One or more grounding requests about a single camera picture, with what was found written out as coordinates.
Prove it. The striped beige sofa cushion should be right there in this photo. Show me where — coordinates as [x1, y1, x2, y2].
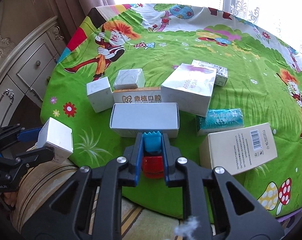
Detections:
[11, 160, 182, 239]

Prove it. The white ornate cabinet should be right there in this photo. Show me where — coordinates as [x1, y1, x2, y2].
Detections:
[0, 16, 66, 127]

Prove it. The blue and red toy block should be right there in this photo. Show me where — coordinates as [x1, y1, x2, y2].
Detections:
[142, 131, 163, 179]

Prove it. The cream barcode box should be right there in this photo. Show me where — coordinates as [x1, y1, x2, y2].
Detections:
[199, 122, 278, 175]

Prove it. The cartoon green tablecloth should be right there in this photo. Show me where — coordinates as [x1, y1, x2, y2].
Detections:
[40, 3, 302, 217]

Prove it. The small silver-white box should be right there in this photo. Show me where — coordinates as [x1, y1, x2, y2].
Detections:
[113, 68, 145, 89]

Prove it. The teal tissue pack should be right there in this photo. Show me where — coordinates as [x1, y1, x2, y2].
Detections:
[195, 108, 244, 136]

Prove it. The orange dental logo box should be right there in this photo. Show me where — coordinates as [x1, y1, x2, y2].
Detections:
[112, 87, 161, 103]

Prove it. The white lace curtain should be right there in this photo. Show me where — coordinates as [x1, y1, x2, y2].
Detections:
[223, 0, 302, 63]

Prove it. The small white box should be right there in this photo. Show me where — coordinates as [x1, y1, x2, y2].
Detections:
[37, 118, 73, 164]

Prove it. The long grey-white box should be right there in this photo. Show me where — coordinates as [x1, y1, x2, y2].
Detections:
[110, 102, 180, 138]

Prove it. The white patterned flat box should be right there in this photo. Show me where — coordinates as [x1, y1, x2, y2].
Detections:
[192, 60, 228, 87]

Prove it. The large white pink box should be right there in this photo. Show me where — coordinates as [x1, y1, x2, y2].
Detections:
[160, 63, 217, 117]

